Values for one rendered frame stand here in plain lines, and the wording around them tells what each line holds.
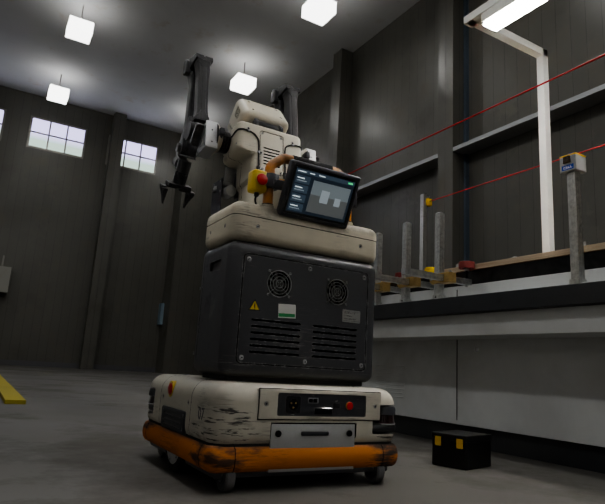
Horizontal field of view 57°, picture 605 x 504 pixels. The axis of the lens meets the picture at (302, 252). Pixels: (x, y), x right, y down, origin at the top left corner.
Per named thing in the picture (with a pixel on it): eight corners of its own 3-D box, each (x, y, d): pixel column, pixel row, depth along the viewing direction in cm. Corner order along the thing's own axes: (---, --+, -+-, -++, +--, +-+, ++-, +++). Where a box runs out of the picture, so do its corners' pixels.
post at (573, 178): (580, 283, 207) (575, 170, 217) (568, 285, 212) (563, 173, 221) (587, 285, 210) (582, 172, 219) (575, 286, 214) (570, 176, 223)
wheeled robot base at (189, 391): (402, 473, 169) (404, 389, 174) (205, 482, 138) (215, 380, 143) (294, 441, 226) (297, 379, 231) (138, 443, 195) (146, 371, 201)
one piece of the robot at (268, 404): (381, 421, 167) (382, 392, 169) (258, 420, 147) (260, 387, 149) (376, 420, 170) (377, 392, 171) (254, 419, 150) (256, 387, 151)
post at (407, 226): (405, 309, 292) (406, 221, 301) (400, 309, 295) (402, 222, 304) (410, 309, 293) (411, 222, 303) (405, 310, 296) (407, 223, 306)
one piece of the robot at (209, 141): (217, 148, 208) (218, 122, 212) (205, 145, 206) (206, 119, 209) (208, 160, 216) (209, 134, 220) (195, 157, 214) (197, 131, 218)
